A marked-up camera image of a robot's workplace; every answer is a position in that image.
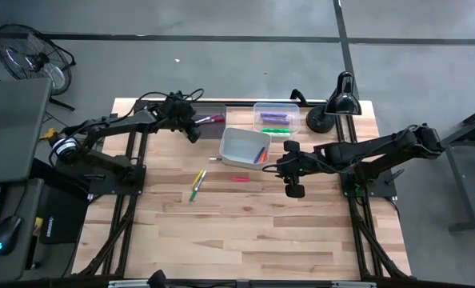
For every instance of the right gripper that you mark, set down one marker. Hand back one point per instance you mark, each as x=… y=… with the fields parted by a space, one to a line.
x=294 y=191

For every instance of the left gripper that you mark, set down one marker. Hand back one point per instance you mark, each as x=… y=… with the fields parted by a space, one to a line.
x=194 y=135

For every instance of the magenta Expo marker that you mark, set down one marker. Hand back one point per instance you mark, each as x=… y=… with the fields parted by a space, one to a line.
x=205 y=118

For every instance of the thin red marker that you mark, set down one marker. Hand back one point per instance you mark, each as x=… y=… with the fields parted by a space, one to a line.
x=219 y=119

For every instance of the black Expo marker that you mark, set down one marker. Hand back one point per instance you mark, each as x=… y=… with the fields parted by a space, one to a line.
x=217 y=159

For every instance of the yellow highlighter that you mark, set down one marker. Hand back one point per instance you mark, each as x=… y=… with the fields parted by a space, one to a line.
x=198 y=178

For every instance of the purple highlighter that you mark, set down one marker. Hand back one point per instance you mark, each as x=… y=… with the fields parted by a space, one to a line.
x=276 y=121
x=259 y=155
x=273 y=115

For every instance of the pink highlighter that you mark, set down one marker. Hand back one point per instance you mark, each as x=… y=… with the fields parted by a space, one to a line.
x=240 y=179

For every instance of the green Expo marker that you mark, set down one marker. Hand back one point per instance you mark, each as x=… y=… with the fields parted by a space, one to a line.
x=193 y=196

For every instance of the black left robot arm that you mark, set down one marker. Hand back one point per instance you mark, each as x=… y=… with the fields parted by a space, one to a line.
x=113 y=124

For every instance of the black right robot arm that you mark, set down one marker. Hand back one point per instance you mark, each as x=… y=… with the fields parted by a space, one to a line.
x=361 y=150

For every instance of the smoked translucent plastic bin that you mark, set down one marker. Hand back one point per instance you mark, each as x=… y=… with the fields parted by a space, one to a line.
x=213 y=132

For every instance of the white opaque plastic bin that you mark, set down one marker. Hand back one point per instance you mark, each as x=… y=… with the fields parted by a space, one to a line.
x=239 y=146

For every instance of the clear plastic bin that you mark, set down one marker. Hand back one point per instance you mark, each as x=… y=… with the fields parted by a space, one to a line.
x=277 y=108

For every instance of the black desk lamp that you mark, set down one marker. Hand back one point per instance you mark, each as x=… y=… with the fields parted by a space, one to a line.
x=343 y=102

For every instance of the yellow plug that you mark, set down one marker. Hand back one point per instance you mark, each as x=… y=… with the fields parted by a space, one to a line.
x=50 y=134

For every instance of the black Husky pad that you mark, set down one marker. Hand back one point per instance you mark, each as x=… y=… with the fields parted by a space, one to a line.
x=61 y=216

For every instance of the dark grey side table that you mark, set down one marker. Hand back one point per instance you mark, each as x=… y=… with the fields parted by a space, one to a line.
x=470 y=188

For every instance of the black floor fan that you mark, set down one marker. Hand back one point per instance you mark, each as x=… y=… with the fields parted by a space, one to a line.
x=33 y=60

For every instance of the large grey panel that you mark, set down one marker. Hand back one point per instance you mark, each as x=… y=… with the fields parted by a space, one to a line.
x=13 y=128

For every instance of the black computer mouse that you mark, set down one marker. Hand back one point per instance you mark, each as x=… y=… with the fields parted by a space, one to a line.
x=7 y=234

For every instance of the grey desk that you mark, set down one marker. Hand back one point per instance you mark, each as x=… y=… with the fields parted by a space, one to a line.
x=17 y=268

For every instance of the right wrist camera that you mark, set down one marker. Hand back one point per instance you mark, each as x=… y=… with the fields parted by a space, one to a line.
x=282 y=168

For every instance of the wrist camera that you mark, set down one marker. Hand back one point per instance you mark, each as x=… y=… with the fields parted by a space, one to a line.
x=183 y=110
x=282 y=168

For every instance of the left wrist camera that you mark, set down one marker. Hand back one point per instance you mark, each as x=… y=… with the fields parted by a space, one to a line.
x=183 y=110

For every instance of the silver metal bracket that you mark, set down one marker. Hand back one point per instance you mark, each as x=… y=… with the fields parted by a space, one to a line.
x=129 y=284
x=353 y=285

